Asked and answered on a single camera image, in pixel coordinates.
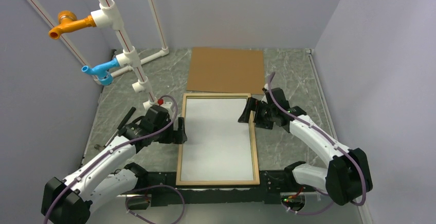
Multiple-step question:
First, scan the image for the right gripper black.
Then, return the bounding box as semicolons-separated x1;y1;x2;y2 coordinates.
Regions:
238;97;277;129

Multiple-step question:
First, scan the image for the wooden picture frame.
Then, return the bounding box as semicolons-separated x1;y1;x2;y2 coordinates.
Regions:
175;93;261;186

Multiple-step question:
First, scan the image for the brown backing board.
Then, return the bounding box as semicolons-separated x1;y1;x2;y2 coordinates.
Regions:
187;47;265;95

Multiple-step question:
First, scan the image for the landscape photo print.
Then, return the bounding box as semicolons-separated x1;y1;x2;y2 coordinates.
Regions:
179;98;255;181

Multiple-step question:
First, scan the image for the white pvc pipe stand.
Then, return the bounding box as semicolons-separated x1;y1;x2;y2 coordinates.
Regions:
26;0;169;110

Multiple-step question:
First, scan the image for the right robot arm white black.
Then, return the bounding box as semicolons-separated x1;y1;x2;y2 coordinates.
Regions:
238;88;373;206

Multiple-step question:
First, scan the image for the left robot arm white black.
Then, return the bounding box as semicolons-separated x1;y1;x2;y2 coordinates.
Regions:
41;99;187;223

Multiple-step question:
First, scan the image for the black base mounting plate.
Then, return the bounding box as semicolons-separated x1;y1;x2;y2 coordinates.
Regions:
123;170;315;210

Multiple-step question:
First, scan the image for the blue plastic faucet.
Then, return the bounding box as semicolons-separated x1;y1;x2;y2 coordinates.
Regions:
81;58;120;86

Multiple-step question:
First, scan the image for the orange plastic faucet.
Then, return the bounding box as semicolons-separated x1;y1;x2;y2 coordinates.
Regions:
48;10;97;40

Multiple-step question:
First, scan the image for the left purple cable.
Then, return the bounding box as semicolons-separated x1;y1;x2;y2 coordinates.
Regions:
42;95;186;224

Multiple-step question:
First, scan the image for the purple cable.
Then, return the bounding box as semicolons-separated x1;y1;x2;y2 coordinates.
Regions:
265;72;368;216
42;95;186;224

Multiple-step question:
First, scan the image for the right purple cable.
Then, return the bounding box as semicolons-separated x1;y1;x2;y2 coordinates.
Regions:
265;72;368;216

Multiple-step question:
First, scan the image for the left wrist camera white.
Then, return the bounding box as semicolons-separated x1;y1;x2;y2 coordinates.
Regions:
157;99;174;111

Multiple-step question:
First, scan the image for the black handled hammer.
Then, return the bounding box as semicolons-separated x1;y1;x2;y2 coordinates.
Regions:
94;107;136;152

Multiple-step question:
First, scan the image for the aluminium rail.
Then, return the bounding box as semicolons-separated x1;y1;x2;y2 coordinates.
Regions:
54;188;374;224

